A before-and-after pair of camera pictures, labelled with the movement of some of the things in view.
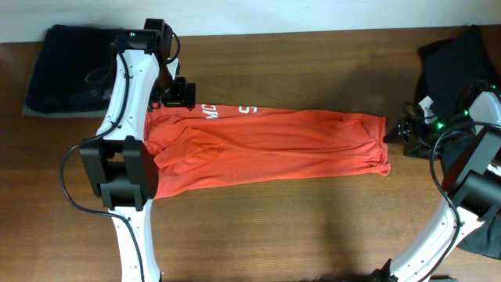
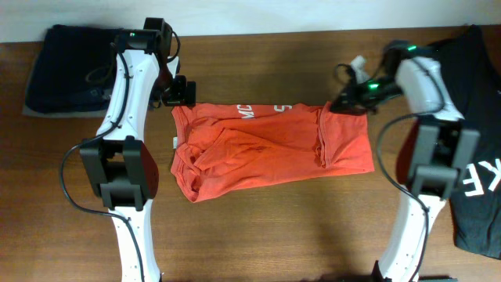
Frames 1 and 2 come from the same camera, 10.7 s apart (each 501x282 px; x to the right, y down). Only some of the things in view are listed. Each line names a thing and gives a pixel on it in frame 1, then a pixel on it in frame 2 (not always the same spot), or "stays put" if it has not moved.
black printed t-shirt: x=445 y=69 stays put
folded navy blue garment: x=77 y=70 stays put
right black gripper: x=405 y=123 -> x=352 y=99
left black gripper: x=178 y=98 stays put
